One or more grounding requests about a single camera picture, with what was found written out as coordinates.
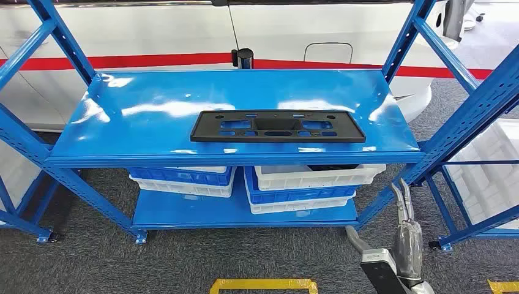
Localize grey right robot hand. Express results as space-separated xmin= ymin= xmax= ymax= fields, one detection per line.
xmin=345 ymin=178 xmax=425 ymax=285

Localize black plastic mounting plate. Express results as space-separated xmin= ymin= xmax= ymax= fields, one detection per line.
xmin=189 ymin=109 xmax=367 ymax=144

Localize blue metal shelf rack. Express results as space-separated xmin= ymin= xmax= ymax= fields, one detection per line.
xmin=0 ymin=134 xmax=59 ymax=244
xmin=0 ymin=0 xmax=519 ymax=245
xmin=417 ymin=140 xmax=519 ymax=252

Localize black plastic part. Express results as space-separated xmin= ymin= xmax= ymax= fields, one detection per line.
xmin=307 ymin=164 xmax=360 ymax=172

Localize yellow floor tape square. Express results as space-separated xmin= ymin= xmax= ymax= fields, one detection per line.
xmin=209 ymin=279 xmax=319 ymax=294
xmin=487 ymin=280 xmax=519 ymax=294

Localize large white plastic crate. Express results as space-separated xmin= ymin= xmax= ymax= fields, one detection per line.
xmin=445 ymin=118 xmax=519 ymax=230

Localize dark grey upright panel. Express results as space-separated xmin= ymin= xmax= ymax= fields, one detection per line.
xmin=442 ymin=0 xmax=473 ymax=43

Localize white wheeled base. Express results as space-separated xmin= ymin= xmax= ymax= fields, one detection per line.
xmin=462 ymin=0 xmax=486 ymax=31

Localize white car with red stripe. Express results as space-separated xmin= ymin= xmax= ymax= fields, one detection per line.
xmin=0 ymin=0 xmax=493 ymax=133

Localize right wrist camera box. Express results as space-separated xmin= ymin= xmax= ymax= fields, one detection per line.
xmin=360 ymin=248 xmax=411 ymax=294

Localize black barrier post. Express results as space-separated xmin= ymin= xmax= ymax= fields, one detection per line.
xmin=231 ymin=48 xmax=255 ymax=70

